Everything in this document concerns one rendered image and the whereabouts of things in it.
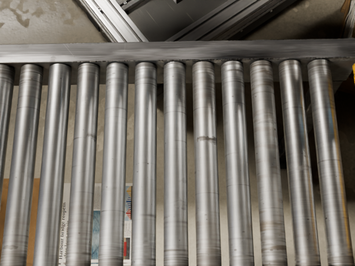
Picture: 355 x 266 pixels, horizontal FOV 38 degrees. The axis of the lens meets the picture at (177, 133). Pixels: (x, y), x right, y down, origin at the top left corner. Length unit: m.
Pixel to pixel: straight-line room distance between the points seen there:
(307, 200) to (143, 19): 1.07
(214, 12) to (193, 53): 0.75
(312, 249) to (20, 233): 0.58
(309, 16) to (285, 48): 1.03
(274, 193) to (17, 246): 0.52
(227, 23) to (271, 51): 0.71
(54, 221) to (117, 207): 0.13
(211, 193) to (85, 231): 0.26
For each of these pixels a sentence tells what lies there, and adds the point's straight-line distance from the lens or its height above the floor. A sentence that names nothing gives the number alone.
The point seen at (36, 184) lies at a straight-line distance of 1.96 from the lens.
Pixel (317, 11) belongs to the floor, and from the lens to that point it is 2.23.
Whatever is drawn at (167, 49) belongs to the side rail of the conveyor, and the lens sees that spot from 1.17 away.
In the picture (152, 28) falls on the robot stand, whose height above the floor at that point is 0.21.
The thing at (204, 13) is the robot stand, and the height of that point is 0.21.
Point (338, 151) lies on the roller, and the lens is 1.12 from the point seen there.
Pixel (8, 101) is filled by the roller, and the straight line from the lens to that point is 1.20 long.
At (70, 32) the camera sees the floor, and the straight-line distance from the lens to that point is 2.18.
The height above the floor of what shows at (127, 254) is 0.01.
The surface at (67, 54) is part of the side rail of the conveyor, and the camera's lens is 1.19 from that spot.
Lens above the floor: 1.82
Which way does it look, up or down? 70 degrees down
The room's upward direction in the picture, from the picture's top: 3 degrees counter-clockwise
